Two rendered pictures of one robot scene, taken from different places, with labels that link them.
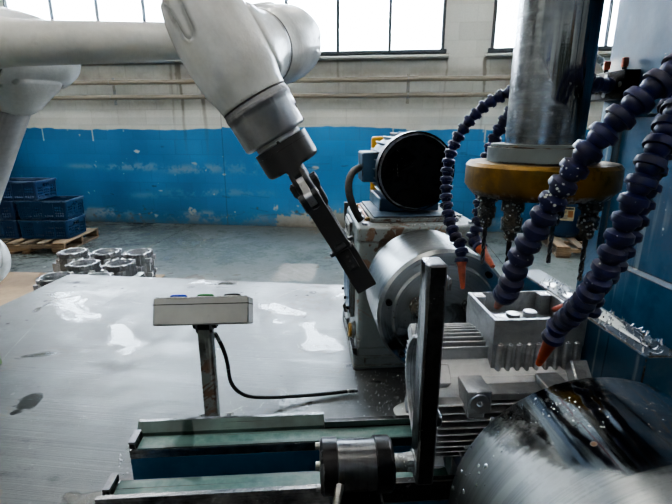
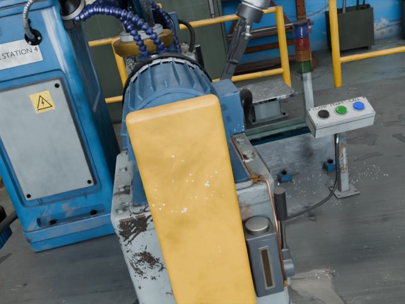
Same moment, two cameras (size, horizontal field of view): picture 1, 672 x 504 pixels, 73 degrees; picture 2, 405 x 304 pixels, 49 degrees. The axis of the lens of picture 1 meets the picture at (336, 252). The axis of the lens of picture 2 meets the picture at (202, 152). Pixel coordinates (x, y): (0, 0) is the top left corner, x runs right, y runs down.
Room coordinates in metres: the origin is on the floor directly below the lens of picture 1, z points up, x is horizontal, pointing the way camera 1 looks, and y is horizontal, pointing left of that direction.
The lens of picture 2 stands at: (1.94, -0.13, 1.53)
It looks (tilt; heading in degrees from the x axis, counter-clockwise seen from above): 24 degrees down; 181
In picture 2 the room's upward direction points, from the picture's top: 12 degrees counter-clockwise
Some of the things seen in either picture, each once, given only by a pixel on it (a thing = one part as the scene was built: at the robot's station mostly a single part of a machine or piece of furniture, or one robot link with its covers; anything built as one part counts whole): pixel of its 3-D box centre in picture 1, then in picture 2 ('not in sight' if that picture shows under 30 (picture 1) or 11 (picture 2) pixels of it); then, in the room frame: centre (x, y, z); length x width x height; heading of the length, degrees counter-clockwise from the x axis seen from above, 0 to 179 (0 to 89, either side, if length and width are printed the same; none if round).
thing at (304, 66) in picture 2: not in sight; (304, 65); (0.23, 0.30, 1.05); 0.06 x 0.06 x 0.04
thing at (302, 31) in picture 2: not in sight; (301, 30); (0.23, 0.30, 1.19); 0.06 x 0.06 x 0.04
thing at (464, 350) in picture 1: (486, 389); not in sight; (0.57, -0.21, 1.01); 0.20 x 0.19 x 0.19; 93
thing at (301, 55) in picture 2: not in sight; (303, 53); (0.23, 0.30, 1.10); 0.06 x 0.06 x 0.04
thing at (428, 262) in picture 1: (426, 375); (204, 81); (0.43, -0.10, 1.12); 0.04 x 0.03 x 0.26; 94
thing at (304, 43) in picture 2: not in sight; (302, 42); (0.23, 0.30, 1.14); 0.06 x 0.06 x 0.04
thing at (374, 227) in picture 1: (400, 275); (204, 242); (1.16, -0.18, 0.99); 0.35 x 0.31 x 0.37; 4
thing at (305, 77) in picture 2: not in sight; (305, 76); (0.23, 0.30, 1.01); 0.08 x 0.08 x 0.42; 4
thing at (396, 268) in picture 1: (424, 288); not in sight; (0.92, -0.19, 1.04); 0.37 x 0.25 x 0.25; 4
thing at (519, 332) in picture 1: (520, 328); not in sight; (0.57, -0.25, 1.11); 0.12 x 0.11 x 0.07; 93
